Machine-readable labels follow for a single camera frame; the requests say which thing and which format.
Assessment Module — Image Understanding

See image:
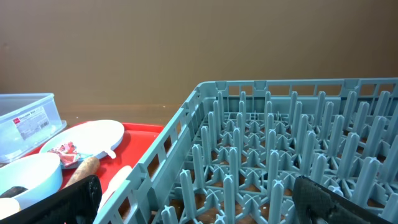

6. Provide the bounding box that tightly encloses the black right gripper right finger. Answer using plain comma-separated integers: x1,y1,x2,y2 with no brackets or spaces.
292,175,395,224

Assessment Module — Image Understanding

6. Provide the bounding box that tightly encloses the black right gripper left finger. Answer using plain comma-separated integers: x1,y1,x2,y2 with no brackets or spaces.
1,175,102,224

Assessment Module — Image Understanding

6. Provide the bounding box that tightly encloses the brown carrot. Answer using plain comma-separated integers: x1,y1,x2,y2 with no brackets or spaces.
65,157,100,188

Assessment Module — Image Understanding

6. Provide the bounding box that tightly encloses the light blue small bowl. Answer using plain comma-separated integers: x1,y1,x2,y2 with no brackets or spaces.
1,152,63,209

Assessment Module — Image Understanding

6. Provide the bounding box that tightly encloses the red candy wrapper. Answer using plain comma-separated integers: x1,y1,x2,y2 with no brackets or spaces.
49,142,88,168

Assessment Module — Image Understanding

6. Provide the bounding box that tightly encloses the dark brown food scrap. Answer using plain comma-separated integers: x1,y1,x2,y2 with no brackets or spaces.
0,186,27,198

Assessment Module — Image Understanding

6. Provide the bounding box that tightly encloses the light blue plate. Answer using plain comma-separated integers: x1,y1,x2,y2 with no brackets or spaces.
39,119,125,169

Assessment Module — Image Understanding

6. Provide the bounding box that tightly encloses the grey dishwasher rack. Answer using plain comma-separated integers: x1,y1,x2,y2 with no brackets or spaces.
95,78,397,223

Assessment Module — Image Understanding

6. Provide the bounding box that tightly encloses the clear plastic waste bin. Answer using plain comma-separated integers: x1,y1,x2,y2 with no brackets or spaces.
1,93,67,164

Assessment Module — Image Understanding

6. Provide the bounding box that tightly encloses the white plastic spoon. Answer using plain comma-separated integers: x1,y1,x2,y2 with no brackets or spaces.
98,166,132,212

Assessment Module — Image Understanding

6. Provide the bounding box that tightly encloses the red plastic tray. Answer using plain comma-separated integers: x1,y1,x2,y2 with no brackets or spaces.
31,123,164,192

